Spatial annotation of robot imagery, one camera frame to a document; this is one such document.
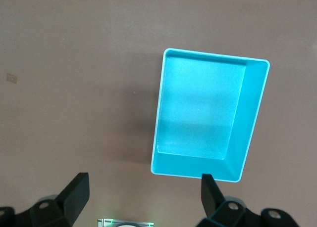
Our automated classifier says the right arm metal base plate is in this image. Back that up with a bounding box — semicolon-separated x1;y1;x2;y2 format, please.
97;219;154;227

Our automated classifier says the turquoise plastic bin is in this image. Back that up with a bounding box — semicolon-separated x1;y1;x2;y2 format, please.
150;47;270;183

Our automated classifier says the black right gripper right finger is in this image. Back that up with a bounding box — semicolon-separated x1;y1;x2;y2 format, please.
197;174;300;227

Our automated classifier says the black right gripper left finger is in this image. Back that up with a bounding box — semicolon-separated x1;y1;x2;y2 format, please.
0;172;90;227

